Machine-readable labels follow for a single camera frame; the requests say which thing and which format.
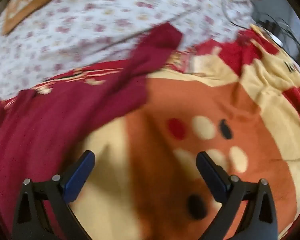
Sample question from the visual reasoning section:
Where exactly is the maroon garment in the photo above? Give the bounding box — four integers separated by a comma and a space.
0, 22, 183, 238

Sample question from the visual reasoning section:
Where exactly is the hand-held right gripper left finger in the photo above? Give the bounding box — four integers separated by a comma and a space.
12, 150, 96, 240

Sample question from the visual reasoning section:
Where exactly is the brown patterned cloth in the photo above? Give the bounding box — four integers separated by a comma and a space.
1, 0, 71, 36

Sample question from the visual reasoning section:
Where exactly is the white floral bed sheet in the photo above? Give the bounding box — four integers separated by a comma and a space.
0, 0, 265, 101

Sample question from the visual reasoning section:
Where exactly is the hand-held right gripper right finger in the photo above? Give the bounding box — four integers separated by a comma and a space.
195, 151, 282, 240

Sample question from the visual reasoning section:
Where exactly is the black cable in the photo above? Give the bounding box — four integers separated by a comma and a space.
250, 12, 300, 64

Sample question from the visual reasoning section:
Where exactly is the red orange cream printed blanket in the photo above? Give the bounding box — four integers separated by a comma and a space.
0, 24, 300, 240

